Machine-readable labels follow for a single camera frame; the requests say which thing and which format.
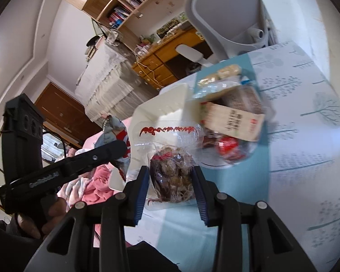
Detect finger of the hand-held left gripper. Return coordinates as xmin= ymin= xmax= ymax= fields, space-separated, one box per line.
xmin=63 ymin=140 xmax=128 ymax=181

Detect person's dark clothing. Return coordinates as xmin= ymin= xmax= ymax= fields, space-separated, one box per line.
xmin=126 ymin=241 xmax=182 ymax=272

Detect dark red snack packet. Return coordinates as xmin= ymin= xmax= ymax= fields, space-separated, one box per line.
xmin=201 ymin=132 xmax=220 ymax=149

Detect brown grain snack packet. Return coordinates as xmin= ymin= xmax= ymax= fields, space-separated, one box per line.
xmin=220 ymin=86 xmax=266 ymax=117

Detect white lace cover cloth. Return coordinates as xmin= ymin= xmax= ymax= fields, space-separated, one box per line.
xmin=75 ymin=38 xmax=148 ymax=122

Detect teal table runner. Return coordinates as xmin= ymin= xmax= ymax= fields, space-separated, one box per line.
xmin=119 ymin=54 xmax=273 ymax=272

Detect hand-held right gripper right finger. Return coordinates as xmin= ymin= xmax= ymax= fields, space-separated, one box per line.
xmin=190 ymin=166 xmax=319 ymax=272

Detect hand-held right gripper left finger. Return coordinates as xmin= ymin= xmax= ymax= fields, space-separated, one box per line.
xmin=23 ymin=165 xmax=151 ymax=272

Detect pale blue snack packet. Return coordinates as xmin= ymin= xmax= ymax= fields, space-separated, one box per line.
xmin=102 ymin=115 xmax=131 ymax=182

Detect row of upright books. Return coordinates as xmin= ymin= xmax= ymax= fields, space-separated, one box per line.
xmin=108 ymin=6 xmax=131 ymax=29

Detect wooden desk with drawers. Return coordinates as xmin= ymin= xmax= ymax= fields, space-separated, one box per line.
xmin=132 ymin=30 xmax=214 ymax=87

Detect tree print tablecloth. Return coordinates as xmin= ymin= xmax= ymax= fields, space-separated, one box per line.
xmin=125 ymin=41 xmax=340 ymax=272

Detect nut snack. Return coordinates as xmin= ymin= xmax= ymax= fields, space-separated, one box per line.
xmin=130 ymin=125 xmax=205 ymax=211

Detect yellow rice cracker packet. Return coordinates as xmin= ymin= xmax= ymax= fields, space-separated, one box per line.
xmin=197 ymin=74 xmax=224 ymax=87
xmin=217 ymin=65 xmax=243 ymax=80

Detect grey office chair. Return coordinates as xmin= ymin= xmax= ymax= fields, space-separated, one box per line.
xmin=176 ymin=0 xmax=279 ymax=68

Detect wooden door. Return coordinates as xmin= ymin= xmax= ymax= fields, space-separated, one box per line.
xmin=34 ymin=82 xmax=103 ymax=148

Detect white plastic bin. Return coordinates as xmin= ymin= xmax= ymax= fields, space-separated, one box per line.
xmin=109 ymin=83 xmax=200 ymax=192

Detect person's left hand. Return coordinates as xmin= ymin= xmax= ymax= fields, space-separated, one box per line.
xmin=15 ymin=195 xmax=72 ymax=239

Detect pink blanket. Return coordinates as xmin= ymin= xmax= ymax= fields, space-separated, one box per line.
xmin=65 ymin=119 xmax=131 ymax=205

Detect beige label snack packet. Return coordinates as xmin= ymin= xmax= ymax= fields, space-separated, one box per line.
xmin=200 ymin=102 xmax=265 ymax=142

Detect person's left forearm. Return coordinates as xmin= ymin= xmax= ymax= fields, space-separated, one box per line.
xmin=0 ymin=218 xmax=47 ymax=272

